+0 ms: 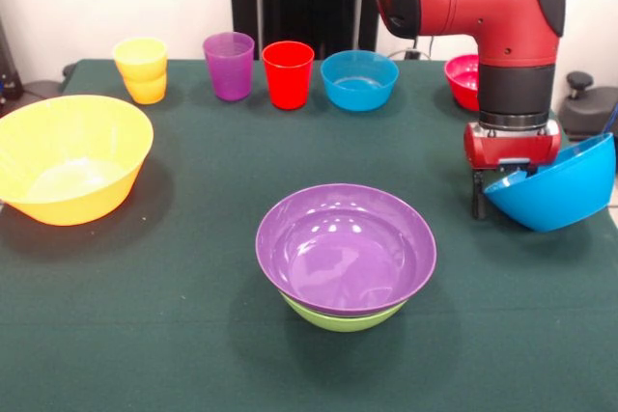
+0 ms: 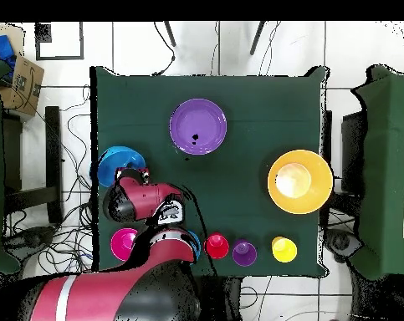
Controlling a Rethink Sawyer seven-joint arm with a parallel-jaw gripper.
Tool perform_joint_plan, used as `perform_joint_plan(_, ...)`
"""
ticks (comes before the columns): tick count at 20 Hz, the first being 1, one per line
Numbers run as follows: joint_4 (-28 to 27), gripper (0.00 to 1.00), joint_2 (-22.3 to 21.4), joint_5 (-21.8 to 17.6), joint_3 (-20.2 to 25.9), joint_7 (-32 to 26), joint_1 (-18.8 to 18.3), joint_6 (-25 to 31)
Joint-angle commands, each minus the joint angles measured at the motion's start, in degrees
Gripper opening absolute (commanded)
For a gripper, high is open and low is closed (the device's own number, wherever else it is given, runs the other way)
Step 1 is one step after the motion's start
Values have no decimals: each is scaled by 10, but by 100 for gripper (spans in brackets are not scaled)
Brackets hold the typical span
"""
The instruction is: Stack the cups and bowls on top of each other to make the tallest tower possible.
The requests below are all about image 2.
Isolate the large blue bowl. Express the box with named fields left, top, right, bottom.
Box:
left=89, top=145, right=146, bottom=188

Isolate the purple bowl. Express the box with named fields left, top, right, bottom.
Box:
left=168, top=97, right=228, bottom=156

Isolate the small red bowl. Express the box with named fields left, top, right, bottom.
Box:
left=110, top=227, right=139, bottom=262

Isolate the small blue bowl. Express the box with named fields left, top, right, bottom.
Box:
left=187, top=230, right=202, bottom=265

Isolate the black metal stand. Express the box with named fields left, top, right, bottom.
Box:
left=2, top=105, right=64, bottom=226

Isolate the red cup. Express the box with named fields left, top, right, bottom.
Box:
left=203, top=232, right=230, bottom=261

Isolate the purple cup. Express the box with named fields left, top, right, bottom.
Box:
left=231, top=238, right=258, bottom=268

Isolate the black floor device with knob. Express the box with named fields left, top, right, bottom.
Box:
left=5, top=226, right=57, bottom=255

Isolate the dark green tablecloth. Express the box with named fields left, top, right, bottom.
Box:
left=89, top=65, right=330, bottom=279

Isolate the black tripod leg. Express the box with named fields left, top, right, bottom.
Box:
left=248, top=21, right=266, bottom=56
left=163, top=21, right=177, bottom=48

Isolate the cardboard box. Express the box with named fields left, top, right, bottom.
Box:
left=0, top=53, right=46, bottom=117

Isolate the orange yellow cup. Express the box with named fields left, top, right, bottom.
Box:
left=271, top=236, right=299, bottom=264

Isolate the large orange bowl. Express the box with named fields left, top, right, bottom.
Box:
left=267, top=149, right=335, bottom=215

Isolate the flat cardboard sheet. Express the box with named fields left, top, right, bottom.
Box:
left=0, top=22, right=26, bottom=56

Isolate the blue bag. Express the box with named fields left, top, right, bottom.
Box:
left=0, top=34, right=18, bottom=79

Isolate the dark grey floor device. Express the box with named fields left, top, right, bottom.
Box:
left=325, top=228, right=363, bottom=258

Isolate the tangle of floor cables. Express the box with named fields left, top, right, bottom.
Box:
left=2, top=84, right=100, bottom=280

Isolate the black cable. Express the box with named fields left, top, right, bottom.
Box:
left=152, top=21, right=176, bottom=77

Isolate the black square floor frame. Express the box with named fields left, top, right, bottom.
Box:
left=33, top=21, right=85, bottom=62

